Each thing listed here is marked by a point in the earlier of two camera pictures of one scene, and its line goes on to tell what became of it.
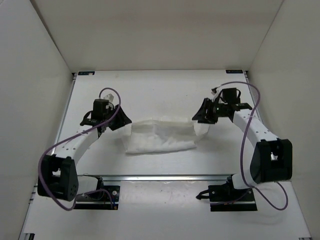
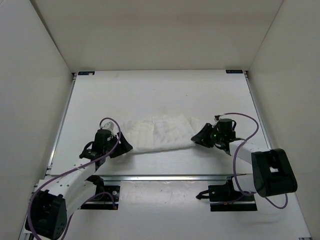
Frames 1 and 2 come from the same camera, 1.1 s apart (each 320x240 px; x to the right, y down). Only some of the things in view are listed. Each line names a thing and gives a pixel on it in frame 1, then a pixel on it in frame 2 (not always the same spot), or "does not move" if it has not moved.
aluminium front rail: [156, 178] does not move
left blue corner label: [86, 73] does not move
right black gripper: [203, 116] → [201, 138]
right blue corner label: [234, 71] does not move
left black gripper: [123, 119] → [123, 147]
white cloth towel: [163, 134] does not move
